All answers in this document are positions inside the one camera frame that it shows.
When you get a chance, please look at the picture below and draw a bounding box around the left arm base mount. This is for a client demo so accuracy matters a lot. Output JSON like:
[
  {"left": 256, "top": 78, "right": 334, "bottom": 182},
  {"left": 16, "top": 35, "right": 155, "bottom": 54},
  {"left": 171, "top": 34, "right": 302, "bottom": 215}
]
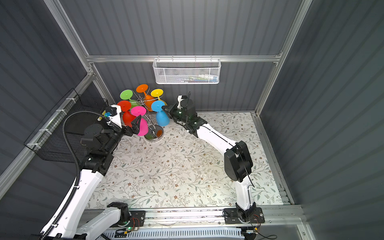
[{"left": 107, "top": 202, "right": 146, "bottom": 228}]

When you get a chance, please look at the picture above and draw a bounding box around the yellow wine glass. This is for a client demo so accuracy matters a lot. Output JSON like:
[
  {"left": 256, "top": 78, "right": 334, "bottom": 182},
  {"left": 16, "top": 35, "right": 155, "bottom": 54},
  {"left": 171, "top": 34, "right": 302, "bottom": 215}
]
[{"left": 151, "top": 89, "right": 168, "bottom": 106}]

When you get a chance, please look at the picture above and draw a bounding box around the orange wine glass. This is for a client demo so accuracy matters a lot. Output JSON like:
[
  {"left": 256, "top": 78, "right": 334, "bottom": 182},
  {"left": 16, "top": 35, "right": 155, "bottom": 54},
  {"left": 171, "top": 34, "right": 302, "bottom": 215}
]
[{"left": 136, "top": 84, "right": 156, "bottom": 112}]

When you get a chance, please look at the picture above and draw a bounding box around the pink wine glass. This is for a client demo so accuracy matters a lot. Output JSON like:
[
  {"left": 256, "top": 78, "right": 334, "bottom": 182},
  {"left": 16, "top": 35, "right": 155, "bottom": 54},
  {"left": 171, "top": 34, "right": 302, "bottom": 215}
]
[{"left": 131, "top": 106, "right": 149, "bottom": 136}]

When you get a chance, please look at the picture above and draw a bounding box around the black corrugated cable conduit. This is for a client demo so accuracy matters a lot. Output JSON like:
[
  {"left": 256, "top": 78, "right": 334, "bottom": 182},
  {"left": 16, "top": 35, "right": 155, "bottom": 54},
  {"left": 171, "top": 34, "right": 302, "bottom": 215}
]
[{"left": 38, "top": 110, "right": 112, "bottom": 240}]

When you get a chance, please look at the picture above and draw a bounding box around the white vented panel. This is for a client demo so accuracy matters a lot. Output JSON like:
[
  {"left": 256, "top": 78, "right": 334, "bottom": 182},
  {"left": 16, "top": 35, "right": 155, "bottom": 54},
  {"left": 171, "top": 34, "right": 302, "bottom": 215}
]
[{"left": 104, "top": 227, "right": 245, "bottom": 240}]

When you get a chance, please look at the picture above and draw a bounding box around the black wire basket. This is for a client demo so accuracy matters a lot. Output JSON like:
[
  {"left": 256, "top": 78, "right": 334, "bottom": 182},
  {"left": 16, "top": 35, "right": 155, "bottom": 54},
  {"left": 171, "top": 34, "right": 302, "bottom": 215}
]
[{"left": 24, "top": 89, "right": 109, "bottom": 163}]

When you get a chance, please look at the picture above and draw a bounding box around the blue wine glass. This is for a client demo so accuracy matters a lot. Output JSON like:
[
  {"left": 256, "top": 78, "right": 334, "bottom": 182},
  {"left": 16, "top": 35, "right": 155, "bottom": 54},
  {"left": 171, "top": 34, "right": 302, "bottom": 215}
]
[{"left": 151, "top": 100, "right": 170, "bottom": 127}]

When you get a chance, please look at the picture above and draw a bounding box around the chrome wine glass rack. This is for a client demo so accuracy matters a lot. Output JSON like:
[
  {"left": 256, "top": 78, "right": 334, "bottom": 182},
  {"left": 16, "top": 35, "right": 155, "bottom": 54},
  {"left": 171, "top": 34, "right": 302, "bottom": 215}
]
[{"left": 137, "top": 94, "right": 163, "bottom": 142}]

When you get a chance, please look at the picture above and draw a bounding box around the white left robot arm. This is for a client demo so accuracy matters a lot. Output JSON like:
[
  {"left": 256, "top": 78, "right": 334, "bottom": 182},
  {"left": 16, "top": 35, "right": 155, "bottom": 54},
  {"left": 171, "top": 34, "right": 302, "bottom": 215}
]
[{"left": 39, "top": 117, "right": 142, "bottom": 240}]

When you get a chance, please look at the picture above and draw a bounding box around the green wine glass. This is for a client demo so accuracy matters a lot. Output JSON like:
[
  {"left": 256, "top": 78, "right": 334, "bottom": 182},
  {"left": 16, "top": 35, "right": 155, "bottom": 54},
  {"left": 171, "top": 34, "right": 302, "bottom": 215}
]
[{"left": 120, "top": 90, "right": 140, "bottom": 108}]

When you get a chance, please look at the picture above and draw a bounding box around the red wine glass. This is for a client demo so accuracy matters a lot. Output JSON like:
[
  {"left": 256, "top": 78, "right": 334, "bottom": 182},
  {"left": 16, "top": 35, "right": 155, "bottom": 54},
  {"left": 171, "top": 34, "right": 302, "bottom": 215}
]
[{"left": 118, "top": 100, "right": 136, "bottom": 127}]

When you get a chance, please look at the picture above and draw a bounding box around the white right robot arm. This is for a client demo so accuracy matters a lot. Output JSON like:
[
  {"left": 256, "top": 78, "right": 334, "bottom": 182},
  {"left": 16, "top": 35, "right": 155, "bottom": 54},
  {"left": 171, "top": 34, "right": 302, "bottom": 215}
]
[{"left": 162, "top": 99, "right": 257, "bottom": 223}]

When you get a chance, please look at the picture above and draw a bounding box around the white wire mesh basket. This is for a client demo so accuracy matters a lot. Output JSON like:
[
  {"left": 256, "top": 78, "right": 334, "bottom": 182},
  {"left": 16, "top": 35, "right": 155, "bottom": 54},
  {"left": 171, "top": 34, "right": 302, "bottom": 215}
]
[{"left": 153, "top": 58, "right": 222, "bottom": 85}]

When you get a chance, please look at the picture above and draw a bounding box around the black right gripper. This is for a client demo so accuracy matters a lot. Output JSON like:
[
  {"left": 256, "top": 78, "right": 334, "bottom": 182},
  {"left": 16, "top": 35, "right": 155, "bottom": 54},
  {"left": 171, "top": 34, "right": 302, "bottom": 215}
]
[{"left": 163, "top": 103, "right": 190, "bottom": 126}]

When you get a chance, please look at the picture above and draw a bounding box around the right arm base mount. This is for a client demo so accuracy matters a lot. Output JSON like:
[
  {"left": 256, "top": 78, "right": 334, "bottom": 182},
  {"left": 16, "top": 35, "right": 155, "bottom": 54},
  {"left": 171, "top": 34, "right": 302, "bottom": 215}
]
[{"left": 222, "top": 207, "right": 265, "bottom": 225}]

